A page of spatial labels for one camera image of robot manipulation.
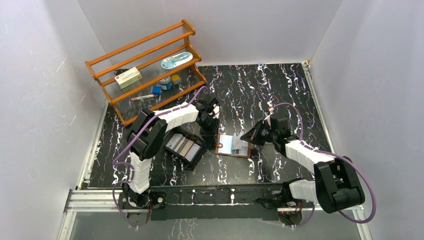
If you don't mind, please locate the blue white small jar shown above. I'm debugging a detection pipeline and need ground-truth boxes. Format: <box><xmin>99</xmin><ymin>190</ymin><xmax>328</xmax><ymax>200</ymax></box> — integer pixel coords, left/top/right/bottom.
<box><xmin>158</xmin><ymin>76</ymin><xmax>174</xmax><ymax>91</ymax></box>

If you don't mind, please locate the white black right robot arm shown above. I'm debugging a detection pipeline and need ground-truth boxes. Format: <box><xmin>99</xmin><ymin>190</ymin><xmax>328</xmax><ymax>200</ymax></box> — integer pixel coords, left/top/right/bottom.
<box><xmin>241</xmin><ymin>117</ymin><xmax>365</xmax><ymax>214</ymax></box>

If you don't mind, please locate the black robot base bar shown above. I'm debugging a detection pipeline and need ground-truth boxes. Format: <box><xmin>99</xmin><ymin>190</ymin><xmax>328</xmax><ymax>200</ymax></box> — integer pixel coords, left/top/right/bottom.
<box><xmin>116</xmin><ymin>183</ymin><xmax>303</xmax><ymax>225</ymax></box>

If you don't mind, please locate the silver VIP credit card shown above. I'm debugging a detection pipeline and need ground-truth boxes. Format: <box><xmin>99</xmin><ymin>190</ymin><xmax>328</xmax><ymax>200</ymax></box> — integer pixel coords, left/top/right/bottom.
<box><xmin>231</xmin><ymin>133</ymin><xmax>249</xmax><ymax>151</ymax></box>

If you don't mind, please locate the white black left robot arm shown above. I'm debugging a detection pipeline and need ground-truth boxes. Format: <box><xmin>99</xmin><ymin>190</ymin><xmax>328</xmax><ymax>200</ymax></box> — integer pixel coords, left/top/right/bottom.
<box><xmin>122</xmin><ymin>98</ymin><xmax>220</xmax><ymax>208</ymax></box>

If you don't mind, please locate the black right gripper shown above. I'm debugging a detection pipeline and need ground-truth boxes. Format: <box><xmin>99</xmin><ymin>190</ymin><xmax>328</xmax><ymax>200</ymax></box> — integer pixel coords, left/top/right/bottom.
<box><xmin>241</xmin><ymin>119</ymin><xmax>277</xmax><ymax>146</ymax></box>

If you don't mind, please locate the yellow grey small block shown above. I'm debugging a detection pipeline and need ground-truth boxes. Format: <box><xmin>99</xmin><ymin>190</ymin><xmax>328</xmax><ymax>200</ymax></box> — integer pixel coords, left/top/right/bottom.
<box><xmin>171</xmin><ymin>74</ymin><xmax>182</xmax><ymax>85</ymax></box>

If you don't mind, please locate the stack of cards in box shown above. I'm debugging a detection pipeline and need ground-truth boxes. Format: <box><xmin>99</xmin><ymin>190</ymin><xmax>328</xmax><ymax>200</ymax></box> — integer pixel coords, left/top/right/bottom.
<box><xmin>165</xmin><ymin>133</ymin><xmax>201</xmax><ymax>163</ymax></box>

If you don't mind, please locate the orange leather card holder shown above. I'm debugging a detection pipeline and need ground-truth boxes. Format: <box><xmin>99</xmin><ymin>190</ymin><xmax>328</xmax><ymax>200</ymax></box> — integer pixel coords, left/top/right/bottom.
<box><xmin>215</xmin><ymin>133</ymin><xmax>251</xmax><ymax>159</ymax></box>

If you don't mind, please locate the white green carton box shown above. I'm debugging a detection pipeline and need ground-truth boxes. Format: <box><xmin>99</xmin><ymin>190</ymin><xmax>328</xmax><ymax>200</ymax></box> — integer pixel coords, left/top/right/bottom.
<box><xmin>114</xmin><ymin>67</ymin><xmax>142</xmax><ymax>89</ymax></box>

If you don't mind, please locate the blue oval blister pack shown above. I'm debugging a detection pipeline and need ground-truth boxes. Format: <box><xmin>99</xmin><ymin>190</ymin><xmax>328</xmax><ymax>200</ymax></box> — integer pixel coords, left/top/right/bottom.
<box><xmin>160</xmin><ymin>51</ymin><xmax>193</xmax><ymax>70</ymax></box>

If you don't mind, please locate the orange wooden shelf rack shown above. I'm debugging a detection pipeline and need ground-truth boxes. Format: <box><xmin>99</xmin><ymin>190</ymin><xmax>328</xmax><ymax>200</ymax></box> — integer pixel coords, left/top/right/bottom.
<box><xmin>85</xmin><ymin>19</ymin><xmax>207</xmax><ymax>126</ymax></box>

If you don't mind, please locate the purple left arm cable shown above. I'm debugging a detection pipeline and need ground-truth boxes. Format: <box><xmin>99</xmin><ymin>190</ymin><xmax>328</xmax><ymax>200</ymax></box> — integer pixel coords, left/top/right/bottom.
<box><xmin>111</xmin><ymin>86</ymin><xmax>208</xmax><ymax>229</ymax></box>

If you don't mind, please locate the black card storage box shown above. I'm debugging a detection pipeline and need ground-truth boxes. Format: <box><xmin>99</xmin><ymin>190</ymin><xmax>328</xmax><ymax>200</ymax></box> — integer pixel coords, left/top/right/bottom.
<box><xmin>163</xmin><ymin>127</ymin><xmax>206</xmax><ymax>170</ymax></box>

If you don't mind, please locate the blue small cube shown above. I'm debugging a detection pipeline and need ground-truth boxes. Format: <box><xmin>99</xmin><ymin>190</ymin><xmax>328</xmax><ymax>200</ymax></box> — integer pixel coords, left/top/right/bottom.
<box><xmin>151</xmin><ymin>86</ymin><xmax>162</xmax><ymax>96</ymax></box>

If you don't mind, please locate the white red marker pen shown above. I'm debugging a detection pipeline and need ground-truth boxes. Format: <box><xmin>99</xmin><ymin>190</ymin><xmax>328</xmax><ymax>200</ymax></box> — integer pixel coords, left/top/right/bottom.
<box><xmin>130</xmin><ymin>94</ymin><xmax>156</xmax><ymax>101</ymax></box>

